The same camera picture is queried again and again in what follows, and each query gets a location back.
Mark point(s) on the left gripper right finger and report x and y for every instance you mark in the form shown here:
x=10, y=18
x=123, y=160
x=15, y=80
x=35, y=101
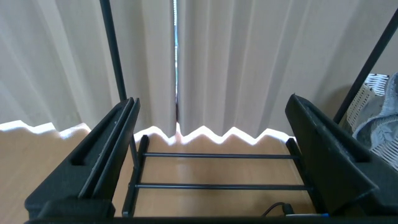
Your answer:
x=339, y=174

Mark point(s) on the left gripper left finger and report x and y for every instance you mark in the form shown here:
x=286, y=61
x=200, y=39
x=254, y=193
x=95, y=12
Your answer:
x=56, y=189

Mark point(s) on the pale grey shorts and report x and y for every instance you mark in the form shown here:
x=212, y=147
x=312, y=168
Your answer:
x=377, y=127

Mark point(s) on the white laundry basket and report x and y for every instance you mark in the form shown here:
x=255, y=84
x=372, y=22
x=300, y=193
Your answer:
x=360, y=102

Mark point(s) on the black clothes rack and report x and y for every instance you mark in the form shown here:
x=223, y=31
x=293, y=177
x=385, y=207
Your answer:
x=217, y=187

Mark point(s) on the beige curtain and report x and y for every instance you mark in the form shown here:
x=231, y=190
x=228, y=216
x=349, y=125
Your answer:
x=236, y=62

